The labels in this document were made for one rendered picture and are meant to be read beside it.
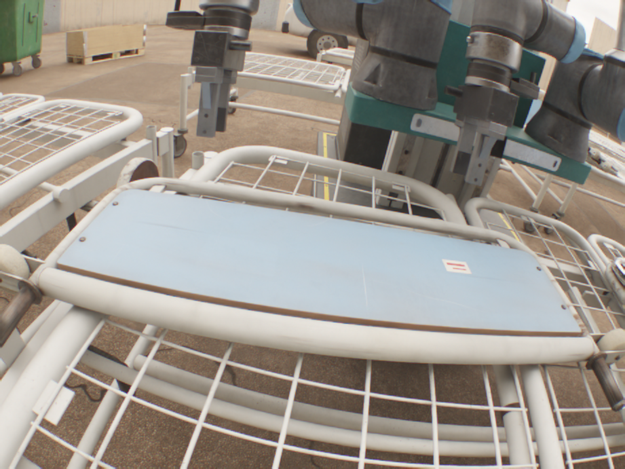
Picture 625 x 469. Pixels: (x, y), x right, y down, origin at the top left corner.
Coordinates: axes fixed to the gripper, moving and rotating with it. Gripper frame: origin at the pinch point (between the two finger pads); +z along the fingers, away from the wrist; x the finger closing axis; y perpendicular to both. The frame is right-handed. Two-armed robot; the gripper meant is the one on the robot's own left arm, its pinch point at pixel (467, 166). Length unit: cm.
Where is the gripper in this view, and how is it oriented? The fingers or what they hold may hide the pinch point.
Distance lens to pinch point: 59.2
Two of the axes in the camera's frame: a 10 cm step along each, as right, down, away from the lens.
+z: -1.6, 9.0, 4.0
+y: -9.9, -1.5, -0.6
